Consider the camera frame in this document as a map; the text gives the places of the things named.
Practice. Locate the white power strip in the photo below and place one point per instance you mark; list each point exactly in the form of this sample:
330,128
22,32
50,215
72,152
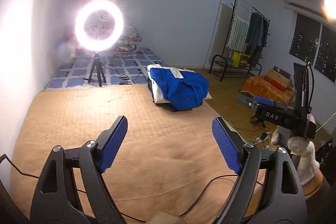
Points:
263,137

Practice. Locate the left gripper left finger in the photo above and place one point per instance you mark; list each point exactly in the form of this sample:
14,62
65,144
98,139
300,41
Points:
71,188

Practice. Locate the blue patterned bed sheet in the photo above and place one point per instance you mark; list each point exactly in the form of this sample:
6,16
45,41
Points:
118,70

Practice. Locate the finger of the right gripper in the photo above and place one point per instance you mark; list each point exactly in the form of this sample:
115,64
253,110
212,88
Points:
264,101

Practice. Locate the white and blue jacket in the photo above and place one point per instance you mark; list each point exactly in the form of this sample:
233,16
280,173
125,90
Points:
165,77

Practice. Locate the tan bed blanket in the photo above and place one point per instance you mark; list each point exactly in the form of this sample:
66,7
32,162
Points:
169,161

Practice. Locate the floral quilt pile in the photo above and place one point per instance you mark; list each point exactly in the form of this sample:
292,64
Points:
126,44

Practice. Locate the ring light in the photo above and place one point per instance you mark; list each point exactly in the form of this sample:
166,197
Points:
98,25

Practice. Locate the striped white towel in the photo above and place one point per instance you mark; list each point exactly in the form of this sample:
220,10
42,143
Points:
239,26

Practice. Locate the black clothes rack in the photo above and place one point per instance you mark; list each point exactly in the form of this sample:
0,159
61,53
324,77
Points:
221,64

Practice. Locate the yellow box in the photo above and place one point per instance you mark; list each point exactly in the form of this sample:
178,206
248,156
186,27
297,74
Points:
239,60

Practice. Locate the right hand in white glove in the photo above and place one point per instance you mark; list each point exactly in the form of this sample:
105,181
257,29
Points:
299,146

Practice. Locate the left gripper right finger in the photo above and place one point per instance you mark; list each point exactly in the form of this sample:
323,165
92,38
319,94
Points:
267,189

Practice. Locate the dark hanging clothes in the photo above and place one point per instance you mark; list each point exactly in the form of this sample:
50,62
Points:
256,38

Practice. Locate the dark window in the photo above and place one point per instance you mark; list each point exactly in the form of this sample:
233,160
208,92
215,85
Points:
314,42

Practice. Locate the black tripod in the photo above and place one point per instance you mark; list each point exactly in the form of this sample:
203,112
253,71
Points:
97,65

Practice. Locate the cardboard box with books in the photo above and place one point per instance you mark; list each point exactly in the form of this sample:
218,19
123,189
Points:
279,78

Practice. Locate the dark folded clothes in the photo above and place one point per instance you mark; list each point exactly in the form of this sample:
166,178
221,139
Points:
181,96

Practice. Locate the orange cloth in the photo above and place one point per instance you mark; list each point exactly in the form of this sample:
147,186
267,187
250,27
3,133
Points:
259,86

